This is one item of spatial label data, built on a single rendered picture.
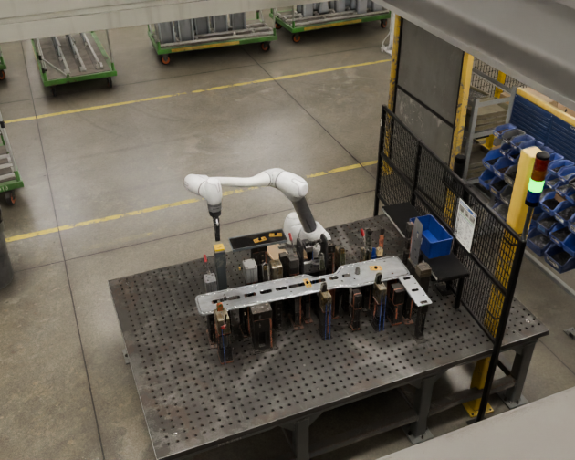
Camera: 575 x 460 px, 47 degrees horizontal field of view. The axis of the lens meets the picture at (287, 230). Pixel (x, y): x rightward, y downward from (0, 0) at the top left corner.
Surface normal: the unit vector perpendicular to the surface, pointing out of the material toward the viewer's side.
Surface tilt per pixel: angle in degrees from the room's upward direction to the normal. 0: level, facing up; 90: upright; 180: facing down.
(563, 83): 0
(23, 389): 0
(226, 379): 0
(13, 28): 90
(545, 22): 90
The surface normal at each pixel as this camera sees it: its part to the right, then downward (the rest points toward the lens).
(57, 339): -0.01, -0.82
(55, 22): 0.37, 0.53
